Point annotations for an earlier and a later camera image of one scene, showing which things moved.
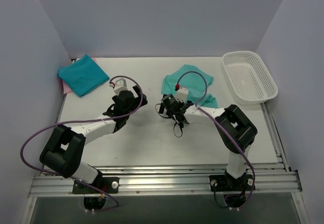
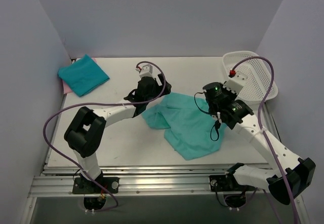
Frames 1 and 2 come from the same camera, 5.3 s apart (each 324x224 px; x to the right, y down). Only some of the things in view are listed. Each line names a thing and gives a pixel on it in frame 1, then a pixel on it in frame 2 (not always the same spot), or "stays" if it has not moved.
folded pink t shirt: (66, 89) stays
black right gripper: (166, 106) → (211, 102)
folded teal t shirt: (84, 76) stays
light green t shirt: (193, 82) → (188, 125)
